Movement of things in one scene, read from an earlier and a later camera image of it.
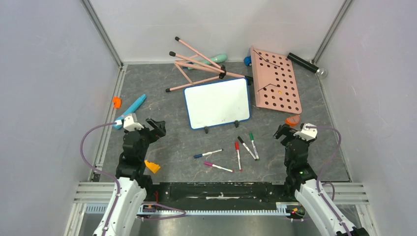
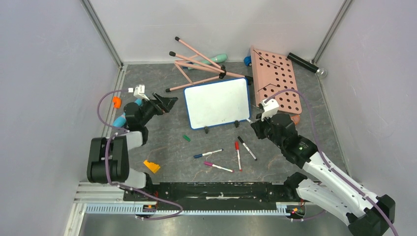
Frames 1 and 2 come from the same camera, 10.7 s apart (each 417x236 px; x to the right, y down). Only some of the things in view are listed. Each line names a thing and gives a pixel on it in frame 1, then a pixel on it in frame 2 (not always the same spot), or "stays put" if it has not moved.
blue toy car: (247, 61) stays put
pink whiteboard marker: (211, 164) stays put
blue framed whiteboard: (217, 103) stays put
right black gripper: (288, 134) to (260, 125)
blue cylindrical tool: (117, 124) stays put
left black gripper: (159, 131) to (166, 103)
